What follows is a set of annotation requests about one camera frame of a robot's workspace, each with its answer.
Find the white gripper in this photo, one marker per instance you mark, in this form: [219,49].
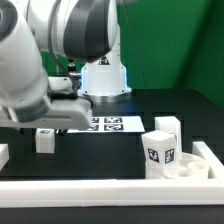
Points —
[60,114]

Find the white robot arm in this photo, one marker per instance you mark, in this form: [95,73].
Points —
[86,30]

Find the paper sheet with tags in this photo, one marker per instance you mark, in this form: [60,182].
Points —
[113,124]

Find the white left fence wall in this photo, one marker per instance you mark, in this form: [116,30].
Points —
[4,155]

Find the white fence wall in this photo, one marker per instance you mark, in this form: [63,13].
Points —
[4,155]
[91,193]
[216,168]

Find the white front fence wall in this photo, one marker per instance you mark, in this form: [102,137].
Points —
[91,193]

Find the white right fence wall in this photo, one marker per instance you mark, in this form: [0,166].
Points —
[216,168]

